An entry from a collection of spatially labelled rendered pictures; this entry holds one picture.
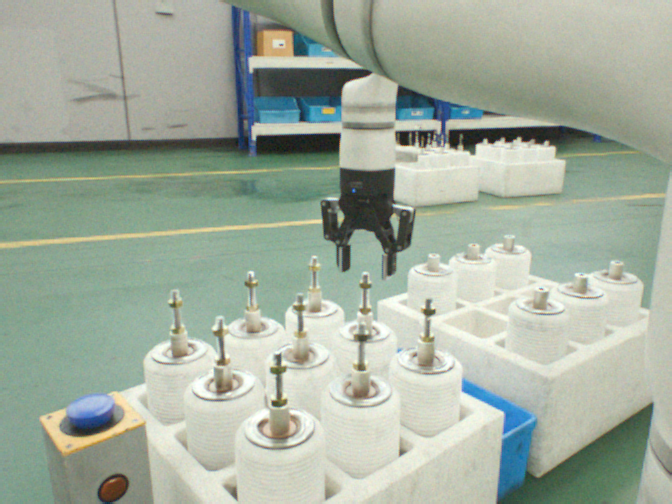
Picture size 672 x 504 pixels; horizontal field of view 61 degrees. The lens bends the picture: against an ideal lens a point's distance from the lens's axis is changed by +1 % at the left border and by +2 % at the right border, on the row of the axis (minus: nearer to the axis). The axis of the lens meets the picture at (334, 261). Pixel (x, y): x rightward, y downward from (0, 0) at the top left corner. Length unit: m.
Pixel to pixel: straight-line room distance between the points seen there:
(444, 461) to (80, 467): 0.41
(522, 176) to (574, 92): 3.01
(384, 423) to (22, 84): 5.23
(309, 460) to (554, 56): 0.46
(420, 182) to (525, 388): 2.03
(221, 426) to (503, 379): 0.49
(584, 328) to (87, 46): 5.05
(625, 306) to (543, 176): 2.26
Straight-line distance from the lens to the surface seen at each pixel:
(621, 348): 1.11
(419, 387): 0.74
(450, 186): 3.01
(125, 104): 5.62
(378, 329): 0.85
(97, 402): 0.57
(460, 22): 0.28
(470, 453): 0.79
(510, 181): 3.24
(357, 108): 0.74
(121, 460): 0.57
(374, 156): 0.74
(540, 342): 0.97
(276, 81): 5.75
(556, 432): 1.02
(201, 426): 0.71
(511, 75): 0.28
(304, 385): 0.75
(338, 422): 0.68
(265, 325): 0.87
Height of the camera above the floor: 0.60
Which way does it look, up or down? 18 degrees down
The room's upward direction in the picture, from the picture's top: straight up
